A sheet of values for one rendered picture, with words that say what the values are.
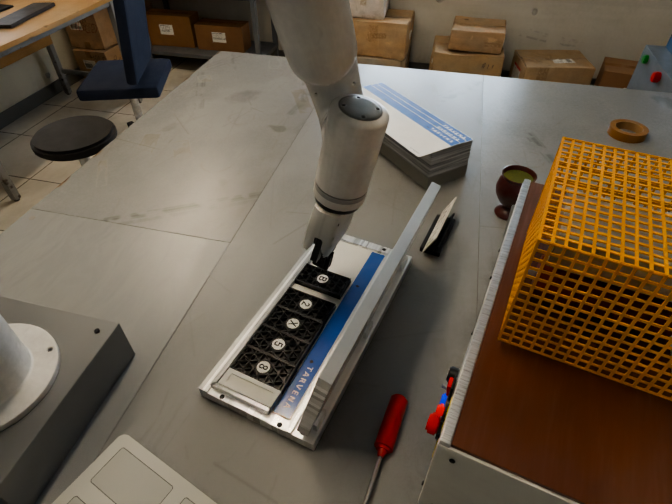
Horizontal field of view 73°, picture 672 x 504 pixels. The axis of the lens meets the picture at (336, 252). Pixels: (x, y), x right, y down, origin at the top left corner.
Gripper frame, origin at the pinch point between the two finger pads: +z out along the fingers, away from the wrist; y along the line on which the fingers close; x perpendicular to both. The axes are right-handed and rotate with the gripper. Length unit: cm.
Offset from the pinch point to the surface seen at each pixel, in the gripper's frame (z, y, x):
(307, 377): 5.1, 19.8, 8.4
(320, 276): 5.6, -0.3, 0.3
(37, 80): 148, -156, -303
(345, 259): 6.4, -7.8, 2.4
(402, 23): 64, -290, -73
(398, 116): -1, -56, -6
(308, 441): 4.2, 29.0, 13.4
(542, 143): 2, -79, 32
